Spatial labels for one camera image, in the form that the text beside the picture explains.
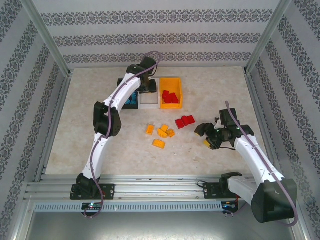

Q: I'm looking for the red sloped lego brick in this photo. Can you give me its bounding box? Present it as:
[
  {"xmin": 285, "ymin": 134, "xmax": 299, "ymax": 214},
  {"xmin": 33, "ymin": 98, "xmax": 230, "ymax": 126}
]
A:
[{"xmin": 181, "ymin": 115, "xmax": 196, "ymax": 127}]

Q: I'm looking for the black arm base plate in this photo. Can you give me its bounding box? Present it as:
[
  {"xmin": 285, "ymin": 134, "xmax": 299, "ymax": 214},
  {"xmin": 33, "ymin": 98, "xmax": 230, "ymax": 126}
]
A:
[
  {"xmin": 69, "ymin": 183, "xmax": 116, "ymax": 201},
  {"xmin": 202, "ymin": 181, "xmax": 250, "ymax": 200}
]

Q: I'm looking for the white plastic bin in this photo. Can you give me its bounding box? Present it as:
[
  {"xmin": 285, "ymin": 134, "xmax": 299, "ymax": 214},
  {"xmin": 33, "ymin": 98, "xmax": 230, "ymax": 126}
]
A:
[{"xmin": 138, "ymin": 77, "xmax": 161, "ymax": 110}]

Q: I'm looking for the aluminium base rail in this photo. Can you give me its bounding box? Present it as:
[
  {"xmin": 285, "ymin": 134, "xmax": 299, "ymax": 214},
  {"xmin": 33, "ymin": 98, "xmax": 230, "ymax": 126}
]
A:
[{"xmin": 23, "ymin": 174, "xmax": 298, "ymax": 203}]

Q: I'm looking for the aluminium side rail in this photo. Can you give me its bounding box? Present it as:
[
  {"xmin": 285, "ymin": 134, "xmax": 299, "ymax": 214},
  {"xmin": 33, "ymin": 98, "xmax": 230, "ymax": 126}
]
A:
[
  {"xmin": 34, "ymin": 71, "xmax": 73, "ymax": 183},
  {"xmin": 243, "ymin": 71, "xmax": 286, "ymax": 181}
]

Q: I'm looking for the small circuit board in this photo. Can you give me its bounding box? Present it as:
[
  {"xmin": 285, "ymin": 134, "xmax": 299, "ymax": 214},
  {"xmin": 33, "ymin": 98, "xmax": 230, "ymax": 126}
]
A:
[
  {"xmin": 81, "ymin": 202, "xmax": 104, "ymax": 210},
  {"xmin": 221, "ymin": 200, "xmax": 240, "ymax": 210}
]

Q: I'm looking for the grey metal shelf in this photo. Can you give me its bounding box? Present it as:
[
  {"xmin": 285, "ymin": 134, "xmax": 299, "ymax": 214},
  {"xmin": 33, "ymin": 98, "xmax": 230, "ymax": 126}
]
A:
[{"xmin": 14, "ymin": 197, "xmax": 308, "ymax": 240}]

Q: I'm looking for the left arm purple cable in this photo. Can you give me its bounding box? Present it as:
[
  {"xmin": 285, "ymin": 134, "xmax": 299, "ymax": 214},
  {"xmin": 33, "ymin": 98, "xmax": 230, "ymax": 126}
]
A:
[{"xmin": 83, "ymin": 50, "xmax": 163, "ymax": 220}]

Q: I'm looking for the black plastic bin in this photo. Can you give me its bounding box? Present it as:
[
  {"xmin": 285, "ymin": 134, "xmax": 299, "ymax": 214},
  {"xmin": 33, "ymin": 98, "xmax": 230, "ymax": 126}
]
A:
[{"xmin": 116, "ymin": 78, "xmax": 140, "ymax": 110}]

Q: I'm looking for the yellow plastic bin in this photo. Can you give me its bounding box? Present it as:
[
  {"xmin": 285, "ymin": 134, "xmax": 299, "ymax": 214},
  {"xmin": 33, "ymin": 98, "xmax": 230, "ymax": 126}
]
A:
[{"xmin": 158, "ymin": 77, "xmax": 184, "ymax": 110}]

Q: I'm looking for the white slotted cable duct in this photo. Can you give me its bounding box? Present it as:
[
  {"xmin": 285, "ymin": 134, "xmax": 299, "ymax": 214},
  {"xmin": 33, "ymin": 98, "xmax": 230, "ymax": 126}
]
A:
[{"xmin": 33, "ymin": 201, "xmax": 224, "ymax": 213}]

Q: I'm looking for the red L-shaped lego piece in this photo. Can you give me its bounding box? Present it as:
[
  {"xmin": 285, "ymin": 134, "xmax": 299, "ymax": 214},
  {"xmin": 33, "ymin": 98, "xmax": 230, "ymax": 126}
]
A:
[{"xmin": 161, "ymin": 90, "xmax": 173, "ymax": 104}]

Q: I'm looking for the aluminium frame post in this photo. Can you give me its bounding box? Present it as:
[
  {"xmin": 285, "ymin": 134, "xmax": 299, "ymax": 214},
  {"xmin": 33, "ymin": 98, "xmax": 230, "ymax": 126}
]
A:
[
  {"xmin": 21, "ymin": 0, "xmax": 73, "ymax": 76},
  {"xmin": 243, "ymin": 0, "xmax": 292, "ymax": 75}
]

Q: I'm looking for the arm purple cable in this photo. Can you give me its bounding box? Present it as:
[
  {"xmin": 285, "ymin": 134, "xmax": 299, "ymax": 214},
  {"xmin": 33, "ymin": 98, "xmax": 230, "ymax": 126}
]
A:
[
  {"xmin": 224, "ymin": 100, "xmax": 300, "ymax": 228},
  {"xmin": 83, "ymin": 50, "xmax": 163, "ymax": 220}
]

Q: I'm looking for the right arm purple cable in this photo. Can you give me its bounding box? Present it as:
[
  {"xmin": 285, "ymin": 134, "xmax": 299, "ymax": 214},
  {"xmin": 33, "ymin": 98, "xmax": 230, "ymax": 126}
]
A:
[{"xmin": 224, "ymin": 100, "xmax": 300, "ymax": 228}]

